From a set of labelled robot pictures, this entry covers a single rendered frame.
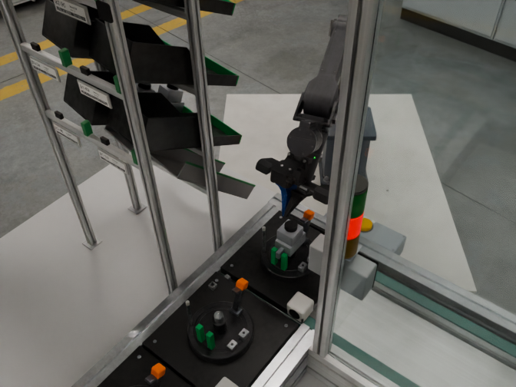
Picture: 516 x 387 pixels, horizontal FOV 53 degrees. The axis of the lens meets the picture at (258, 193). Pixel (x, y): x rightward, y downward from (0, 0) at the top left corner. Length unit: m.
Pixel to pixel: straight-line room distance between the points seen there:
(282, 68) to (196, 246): 2.58
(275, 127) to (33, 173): 1.78
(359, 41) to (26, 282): 1.13
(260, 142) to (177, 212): 0.41
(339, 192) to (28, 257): 1.01
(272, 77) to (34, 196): 1.77
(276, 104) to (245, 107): 0.12
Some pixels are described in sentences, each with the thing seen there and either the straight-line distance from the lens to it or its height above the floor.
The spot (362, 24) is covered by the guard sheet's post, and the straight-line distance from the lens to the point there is 0.62.
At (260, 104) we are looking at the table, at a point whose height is 0.86.
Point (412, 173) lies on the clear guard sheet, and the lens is 0.70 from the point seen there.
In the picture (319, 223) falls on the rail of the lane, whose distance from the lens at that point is 1.37.
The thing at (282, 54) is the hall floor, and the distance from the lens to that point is 4.06.
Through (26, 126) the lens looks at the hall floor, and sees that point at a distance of 3.66.
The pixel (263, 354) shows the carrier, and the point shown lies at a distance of 1.13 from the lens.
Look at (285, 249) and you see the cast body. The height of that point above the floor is 1.05.
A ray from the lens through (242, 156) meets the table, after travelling 1.73.
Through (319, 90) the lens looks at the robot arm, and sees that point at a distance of 1.06.
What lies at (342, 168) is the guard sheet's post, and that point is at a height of 1.47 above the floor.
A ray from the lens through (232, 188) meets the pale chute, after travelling 1.32.
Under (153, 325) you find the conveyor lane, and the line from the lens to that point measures 1.21.
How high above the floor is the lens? 1.96
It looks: 44 degrees down
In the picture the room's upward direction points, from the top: 2 degrees counter-clockwise
